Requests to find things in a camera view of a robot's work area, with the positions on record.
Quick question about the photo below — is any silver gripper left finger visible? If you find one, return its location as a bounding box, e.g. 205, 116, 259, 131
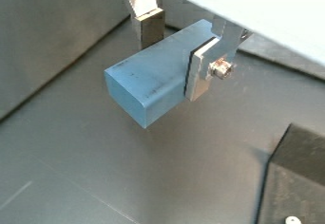
127, 0, 164, 49

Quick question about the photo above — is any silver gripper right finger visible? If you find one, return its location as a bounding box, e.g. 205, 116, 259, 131
185, 16, 253, 102

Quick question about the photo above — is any light blue rectangular block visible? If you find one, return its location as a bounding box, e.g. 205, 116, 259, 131
104, 20, 213, 128

